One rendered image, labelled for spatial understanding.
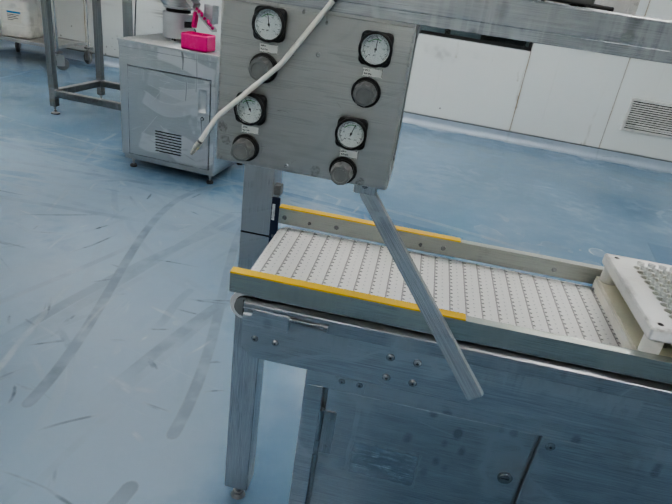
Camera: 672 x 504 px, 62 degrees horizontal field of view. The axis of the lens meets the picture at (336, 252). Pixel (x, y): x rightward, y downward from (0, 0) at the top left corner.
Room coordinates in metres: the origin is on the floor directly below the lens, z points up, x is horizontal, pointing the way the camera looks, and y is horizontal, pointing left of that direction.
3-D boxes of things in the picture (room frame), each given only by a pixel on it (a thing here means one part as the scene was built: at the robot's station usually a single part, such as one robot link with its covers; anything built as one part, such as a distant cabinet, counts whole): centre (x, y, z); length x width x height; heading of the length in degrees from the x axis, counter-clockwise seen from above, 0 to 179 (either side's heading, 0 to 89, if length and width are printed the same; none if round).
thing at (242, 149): (0.66, 0.13, 1.04); 0.03 x 0.02 x 0.04; 84
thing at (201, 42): (3.27, 0.93, 0.80); 0.16 x 0.12 x 0.09; 79
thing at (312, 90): (0.71, 0.05, 1.11); 0.22 x 0.11 x 0.20; 84
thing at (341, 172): (0.64, 0.01, 1.03); 0.03 x 0.03 x 0.04; 84
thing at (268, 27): (0.66, 0.11, 1.18); 0.04 x 0.01 x 0.04; 84
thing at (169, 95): (3.49, 1.04, 0.38); 0.63 x 0.57 x 0.76; 79
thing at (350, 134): (0.65, 0.00, 1.07); 0.04 x 0.01 x 0.04; 84
